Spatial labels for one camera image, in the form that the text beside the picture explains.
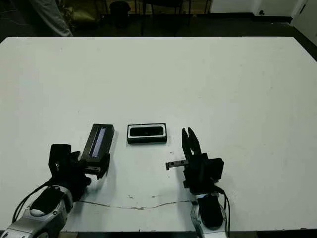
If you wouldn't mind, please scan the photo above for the white cabinet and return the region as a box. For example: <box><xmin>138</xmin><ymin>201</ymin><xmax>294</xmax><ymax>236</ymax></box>
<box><xmin>291</xmin><ymin>0</ymin><xmax>317</xmax><ymax>54</ymax></box>

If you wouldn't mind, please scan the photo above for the yellow green bag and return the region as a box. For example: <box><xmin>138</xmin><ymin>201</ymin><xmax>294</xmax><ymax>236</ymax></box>
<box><xmin>64</xmin><ymin>0</ymin><xmax>102</xmax><ymax>24</ymax></box>

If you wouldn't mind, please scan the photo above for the person in grey trousers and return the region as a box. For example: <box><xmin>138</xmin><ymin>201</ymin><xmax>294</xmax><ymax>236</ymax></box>
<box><xmin>29</xmin><ymin>0</ymin><xmax>74</xmax><ymax>37</ymax></box>

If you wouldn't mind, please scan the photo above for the black box base white liner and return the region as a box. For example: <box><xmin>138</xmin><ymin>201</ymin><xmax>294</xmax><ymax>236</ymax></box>
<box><xmin>127</xmin><ymin>122</ymin><xmax>168</xmax><ymax>145</ymax></box>

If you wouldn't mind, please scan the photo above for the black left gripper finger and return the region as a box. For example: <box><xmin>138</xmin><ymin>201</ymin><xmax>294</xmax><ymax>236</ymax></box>
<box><xmin>97</xmin><ymin>153</ymin><xmax>111</xmax><ymax>180</ymax></box>
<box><xmin>73</xmin><ymin>150</ymin><xmax>87</xmax><ymax>168</ymax></box>

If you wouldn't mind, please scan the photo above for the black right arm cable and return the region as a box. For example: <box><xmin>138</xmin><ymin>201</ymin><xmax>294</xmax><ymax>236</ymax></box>
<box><xmin>215</xmin><ymin>187</ymin><xmax>231</xmax><ymax>235</ymax></box>

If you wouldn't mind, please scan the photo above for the black box lid with strip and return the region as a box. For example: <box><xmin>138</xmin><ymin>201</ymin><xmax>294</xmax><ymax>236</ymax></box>
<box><xmin>80</xmin><ymin>123</ymin><xmax>115</xmax><ymax>172</ymax></box>

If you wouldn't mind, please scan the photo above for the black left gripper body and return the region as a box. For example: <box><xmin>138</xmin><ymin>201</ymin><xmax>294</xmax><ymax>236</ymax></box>
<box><xmin>49</xmin><ymin>151</ymin><xmax>100</xmax><ymax>202</ymax></box>

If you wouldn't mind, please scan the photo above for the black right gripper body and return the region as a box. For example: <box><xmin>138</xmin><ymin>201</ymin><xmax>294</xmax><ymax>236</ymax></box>
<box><xmin>165</xmin><ymin>152</ymin><xmax>216</xmax><ymax>196</ymax></box>

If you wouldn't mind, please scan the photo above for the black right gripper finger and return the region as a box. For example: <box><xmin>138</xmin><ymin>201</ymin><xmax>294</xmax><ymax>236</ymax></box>
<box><xmin>182</xmin><ymin>127</ymin><xmax>192</xmax><ymax>162</ymax></box>
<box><xmin>188</xmin><ymin>127</ymin><xmax>202</xmax><ymax>157</ymax></box>

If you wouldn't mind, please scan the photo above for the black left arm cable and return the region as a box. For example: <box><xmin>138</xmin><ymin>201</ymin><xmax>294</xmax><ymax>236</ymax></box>
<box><xmin>12</xmin><ymin>180</ymin><xmax>53</xmax><ymax>223</ymax></box>

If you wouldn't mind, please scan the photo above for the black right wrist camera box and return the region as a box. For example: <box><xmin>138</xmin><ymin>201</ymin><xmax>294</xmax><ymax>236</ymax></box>
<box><xmin>209</xmin><ymin>157</ymin><xmax>225</xmax><ymax>184</ymax></box>

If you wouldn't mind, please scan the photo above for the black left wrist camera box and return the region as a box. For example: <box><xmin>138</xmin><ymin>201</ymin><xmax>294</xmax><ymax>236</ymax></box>
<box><xmin>48</xmin><ymin>144</ymin><xmax>73</xmax><ymax>177</ymax></box>

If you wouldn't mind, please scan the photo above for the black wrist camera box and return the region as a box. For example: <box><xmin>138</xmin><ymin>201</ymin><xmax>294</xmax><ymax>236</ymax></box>
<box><xmin>48</xmin><ymin>144</ymin><xmax>73</xmax><ymax>177</ymax></box>
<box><xmin>209</xmin><ymin>157</ymin><xmax>225</xmax><ymax>184</ymax></box>

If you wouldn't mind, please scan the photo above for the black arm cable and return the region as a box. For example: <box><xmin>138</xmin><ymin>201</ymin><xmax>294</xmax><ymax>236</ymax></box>
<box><xmin>215</xmin><ymin>187</ymin><xmax>231</xmax><ymax>235</ymax></box>
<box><xmin>12</xmin><ymin>180</ymin><xmax>53</xmax><ymax>223</ymax></box>

